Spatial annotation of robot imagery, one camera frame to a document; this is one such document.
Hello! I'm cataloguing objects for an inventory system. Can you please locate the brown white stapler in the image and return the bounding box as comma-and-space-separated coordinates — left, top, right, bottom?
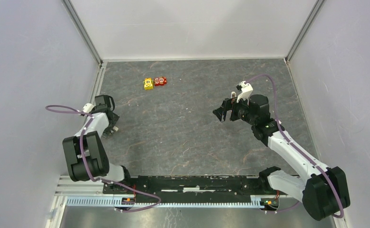
102, 126, 119, 138

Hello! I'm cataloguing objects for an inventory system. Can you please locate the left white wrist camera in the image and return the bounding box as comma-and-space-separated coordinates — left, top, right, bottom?
82, 103, 95, 114

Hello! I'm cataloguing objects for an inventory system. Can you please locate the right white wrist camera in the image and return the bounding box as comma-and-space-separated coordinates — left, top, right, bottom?
236, 81, 253, 103

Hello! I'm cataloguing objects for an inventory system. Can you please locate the red toy block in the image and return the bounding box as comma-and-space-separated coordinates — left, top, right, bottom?
154, 76, 167, 86

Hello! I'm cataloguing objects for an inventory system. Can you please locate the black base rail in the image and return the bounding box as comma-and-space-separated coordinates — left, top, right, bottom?
102, 175, 285, 207

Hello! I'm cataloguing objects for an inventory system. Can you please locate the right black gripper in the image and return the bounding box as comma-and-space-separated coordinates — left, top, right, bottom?
213, 93, 257, 125

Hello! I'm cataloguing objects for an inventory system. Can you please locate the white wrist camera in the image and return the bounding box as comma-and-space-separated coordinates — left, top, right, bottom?
236, 81, 253, 103
82, 103, 95, 114

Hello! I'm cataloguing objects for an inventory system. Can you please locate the yellow toy block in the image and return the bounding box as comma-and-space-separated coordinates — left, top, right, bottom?
144, 78, 154, 90

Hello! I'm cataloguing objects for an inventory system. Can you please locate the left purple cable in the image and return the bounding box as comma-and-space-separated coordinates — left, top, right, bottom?
45, 105, 162, 213

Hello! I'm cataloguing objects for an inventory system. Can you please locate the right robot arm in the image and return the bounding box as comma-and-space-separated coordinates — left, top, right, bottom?
213, 95, 351, 221

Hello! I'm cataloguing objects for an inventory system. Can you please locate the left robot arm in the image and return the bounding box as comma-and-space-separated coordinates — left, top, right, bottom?
62, 95, 133, 194

